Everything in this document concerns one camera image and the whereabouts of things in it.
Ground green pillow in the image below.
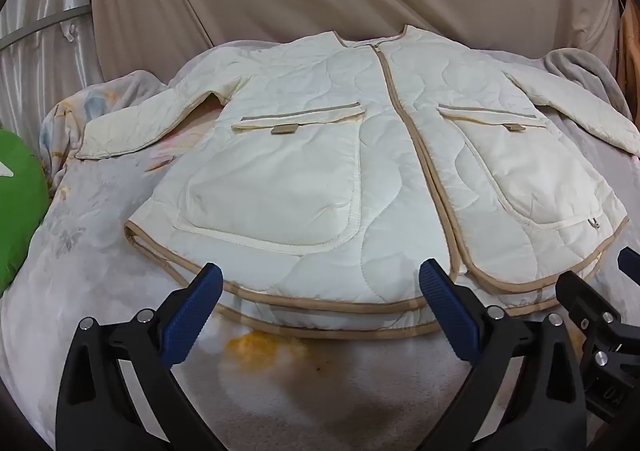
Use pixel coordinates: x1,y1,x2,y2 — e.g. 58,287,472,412
0,128,50,294

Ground metal rod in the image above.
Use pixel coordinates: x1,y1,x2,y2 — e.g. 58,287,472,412
0,5,92,51

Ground silver satin curtain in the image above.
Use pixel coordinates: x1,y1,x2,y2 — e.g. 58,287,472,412
0,0,106,129

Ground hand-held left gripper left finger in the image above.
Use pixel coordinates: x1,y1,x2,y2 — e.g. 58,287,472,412
55,262,224,451

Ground cream quilted jacket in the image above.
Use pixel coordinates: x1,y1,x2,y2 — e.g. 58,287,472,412
75,24,640,337

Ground orange cloth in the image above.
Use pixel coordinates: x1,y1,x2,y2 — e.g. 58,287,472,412
616,0,640,124

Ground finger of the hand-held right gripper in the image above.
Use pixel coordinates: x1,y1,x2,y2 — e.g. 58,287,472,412
617,247,640,284
556,270,623,347

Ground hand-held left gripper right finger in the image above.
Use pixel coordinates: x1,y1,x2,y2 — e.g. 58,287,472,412
419,258,587,451

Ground grey floral blanket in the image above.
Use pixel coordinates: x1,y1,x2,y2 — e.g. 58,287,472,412
2,48,640,451

